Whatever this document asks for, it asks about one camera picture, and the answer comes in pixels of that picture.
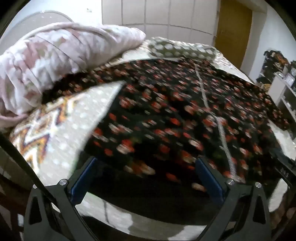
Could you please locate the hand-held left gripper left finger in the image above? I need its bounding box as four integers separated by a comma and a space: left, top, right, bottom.
23, 156, 97, 241

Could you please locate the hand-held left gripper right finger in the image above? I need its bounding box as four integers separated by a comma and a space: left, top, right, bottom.
195, 156, 272, 241

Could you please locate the black floral dress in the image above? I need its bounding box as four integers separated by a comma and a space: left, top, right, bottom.
43, 58, 289, 224

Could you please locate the beige patchwork heart quilt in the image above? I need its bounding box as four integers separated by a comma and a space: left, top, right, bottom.
9, 37, 296, 241

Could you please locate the diamond patterned bed sheet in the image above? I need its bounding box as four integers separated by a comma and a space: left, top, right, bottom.
9, 93, 78, 173

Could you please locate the cluttered white shelf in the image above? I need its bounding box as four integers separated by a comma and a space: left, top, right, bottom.
256, 49, 296, 124

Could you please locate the pink camouflage fleece blanket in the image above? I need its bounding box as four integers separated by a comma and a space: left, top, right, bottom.
0, 23, 147, 130

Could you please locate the olive spotted pillow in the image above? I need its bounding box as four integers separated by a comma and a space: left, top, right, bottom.
148, 37, 216, 62

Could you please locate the brown wooden door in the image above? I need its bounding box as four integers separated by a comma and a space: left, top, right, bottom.
215, 0, 253, 68

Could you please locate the white panelled wardrobe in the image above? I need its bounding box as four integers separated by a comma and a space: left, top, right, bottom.
102, 0, 220, 42

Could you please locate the black cable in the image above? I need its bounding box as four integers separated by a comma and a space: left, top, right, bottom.
0, 133, 70, 232

